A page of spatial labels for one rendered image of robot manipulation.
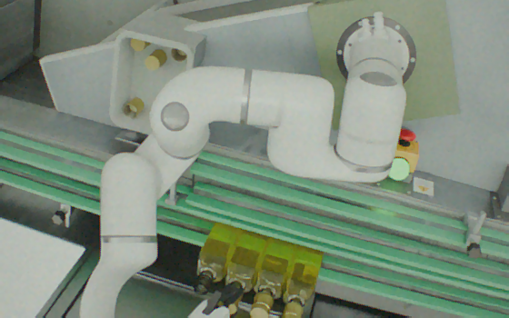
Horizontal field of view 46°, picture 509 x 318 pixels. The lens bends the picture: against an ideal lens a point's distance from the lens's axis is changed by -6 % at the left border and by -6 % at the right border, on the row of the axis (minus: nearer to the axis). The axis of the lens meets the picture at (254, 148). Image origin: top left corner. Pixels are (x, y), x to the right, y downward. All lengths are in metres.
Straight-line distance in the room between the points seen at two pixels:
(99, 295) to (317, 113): 0.43
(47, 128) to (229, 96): 0.68
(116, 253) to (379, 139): 0.42
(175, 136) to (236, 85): 0.12
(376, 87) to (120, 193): 0.40
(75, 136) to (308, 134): 0.68
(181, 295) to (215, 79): 0.57
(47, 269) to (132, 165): 0.51
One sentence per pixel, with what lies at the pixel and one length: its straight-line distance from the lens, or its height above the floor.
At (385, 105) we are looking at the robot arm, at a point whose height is 1.13.
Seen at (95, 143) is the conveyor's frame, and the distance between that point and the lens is 1.47.
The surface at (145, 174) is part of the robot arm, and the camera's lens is 0.94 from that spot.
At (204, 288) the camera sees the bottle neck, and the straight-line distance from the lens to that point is 1.20.
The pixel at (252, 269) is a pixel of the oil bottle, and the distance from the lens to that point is 1.22.
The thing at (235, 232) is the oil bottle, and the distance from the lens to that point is 1.29.
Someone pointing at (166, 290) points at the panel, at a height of 1.04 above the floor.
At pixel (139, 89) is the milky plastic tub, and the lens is 1.45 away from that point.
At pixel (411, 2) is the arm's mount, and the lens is 1.22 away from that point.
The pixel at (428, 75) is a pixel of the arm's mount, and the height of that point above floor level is 0.82.
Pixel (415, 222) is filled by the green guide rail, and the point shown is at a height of 0.93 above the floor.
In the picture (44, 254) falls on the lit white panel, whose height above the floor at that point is 1.06.
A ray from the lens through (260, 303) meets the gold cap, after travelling 1.16.
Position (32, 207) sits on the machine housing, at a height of 0.87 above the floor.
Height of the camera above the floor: 2.00
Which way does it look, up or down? 60 degrees down
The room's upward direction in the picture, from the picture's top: 153 degrees counter-clockwise
